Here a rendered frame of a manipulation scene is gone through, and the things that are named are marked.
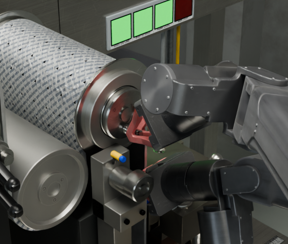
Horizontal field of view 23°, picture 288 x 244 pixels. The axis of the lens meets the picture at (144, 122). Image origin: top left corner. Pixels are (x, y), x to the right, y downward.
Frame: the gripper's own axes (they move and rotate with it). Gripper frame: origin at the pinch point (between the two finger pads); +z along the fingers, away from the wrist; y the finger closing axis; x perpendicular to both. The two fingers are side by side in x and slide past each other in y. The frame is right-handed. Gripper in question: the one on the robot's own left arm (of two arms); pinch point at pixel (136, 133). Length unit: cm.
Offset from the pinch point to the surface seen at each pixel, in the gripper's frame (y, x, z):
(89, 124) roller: -5.6, 3.6, 1.2
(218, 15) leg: 83, 23, 46
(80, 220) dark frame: -6.3, -7.7, 11.8
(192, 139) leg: 84, -4, 75
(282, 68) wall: 213, 7, 130
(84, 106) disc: -5.8, 6.1, 0.3
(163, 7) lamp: 43, 23, 25
